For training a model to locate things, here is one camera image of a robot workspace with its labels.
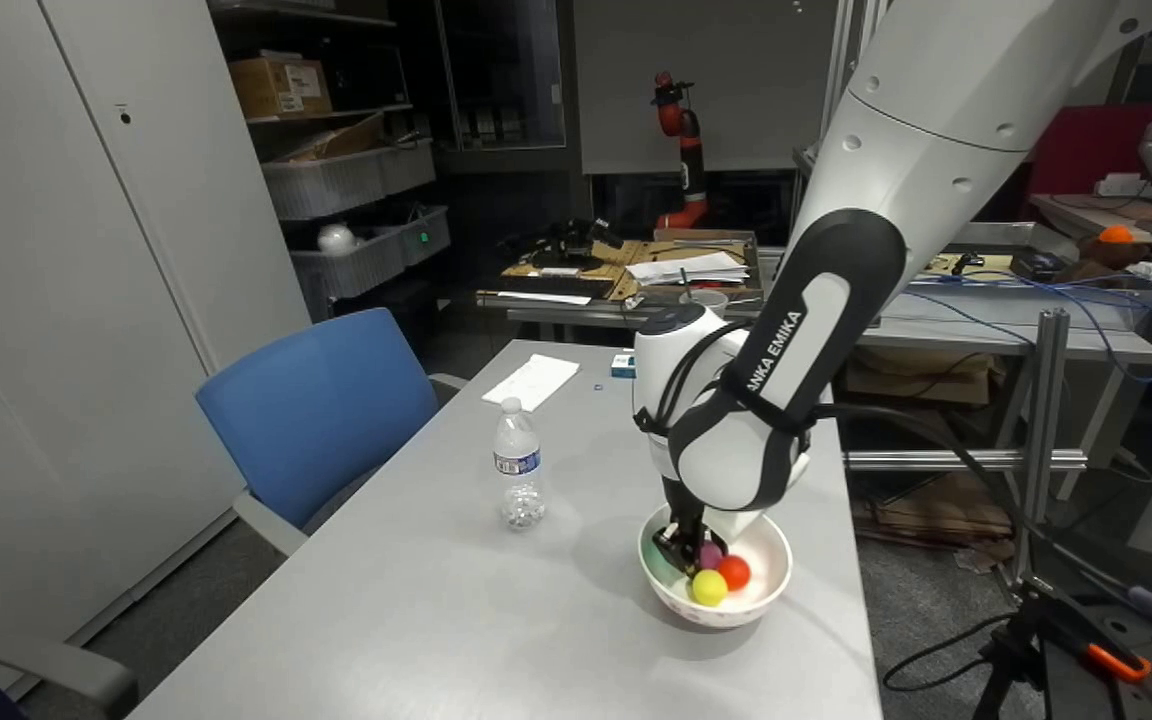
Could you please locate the white ceramic bowl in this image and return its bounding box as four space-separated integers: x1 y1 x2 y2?
634 513 793 627

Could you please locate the black camera tripod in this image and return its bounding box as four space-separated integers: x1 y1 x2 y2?
971 577 1152 720

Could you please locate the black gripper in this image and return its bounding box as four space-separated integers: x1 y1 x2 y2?
654 479 711 554

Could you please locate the black cable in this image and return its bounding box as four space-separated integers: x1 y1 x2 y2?
826 397 1152 616

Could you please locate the clear water bottle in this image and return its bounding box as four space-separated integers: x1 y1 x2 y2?
491 400 543 533

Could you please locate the white paper sheet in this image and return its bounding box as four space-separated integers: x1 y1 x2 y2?
485 352 581 412

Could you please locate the blue office chair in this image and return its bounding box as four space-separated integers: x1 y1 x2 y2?
195 309 465 558

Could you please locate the grey storage cabinet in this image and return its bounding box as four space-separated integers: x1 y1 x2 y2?
0 0 309 640

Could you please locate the orange ball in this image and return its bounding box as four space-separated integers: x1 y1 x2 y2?
717 558 751 593

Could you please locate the yellow ball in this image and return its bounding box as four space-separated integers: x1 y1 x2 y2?
688 569 726 608

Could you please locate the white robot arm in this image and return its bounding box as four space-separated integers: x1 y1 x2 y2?
634 0 1152 564

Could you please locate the purple ball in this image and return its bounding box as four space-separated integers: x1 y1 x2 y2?
700 541 724 569

